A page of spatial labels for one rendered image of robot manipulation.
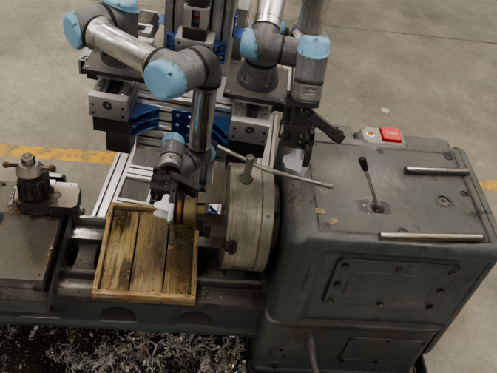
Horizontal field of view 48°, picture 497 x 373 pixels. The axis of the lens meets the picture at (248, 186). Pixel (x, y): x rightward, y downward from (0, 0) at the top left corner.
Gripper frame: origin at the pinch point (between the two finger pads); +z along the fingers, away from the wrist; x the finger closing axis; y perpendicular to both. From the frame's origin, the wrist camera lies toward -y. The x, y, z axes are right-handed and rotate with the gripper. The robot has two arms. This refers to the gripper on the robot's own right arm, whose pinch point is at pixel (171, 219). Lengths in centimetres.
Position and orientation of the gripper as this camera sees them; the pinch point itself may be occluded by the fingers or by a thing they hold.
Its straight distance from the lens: 162.5
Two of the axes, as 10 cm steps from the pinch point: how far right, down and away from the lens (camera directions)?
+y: -9.9, -0.9, -1.1
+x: 1.4, -7.0, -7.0
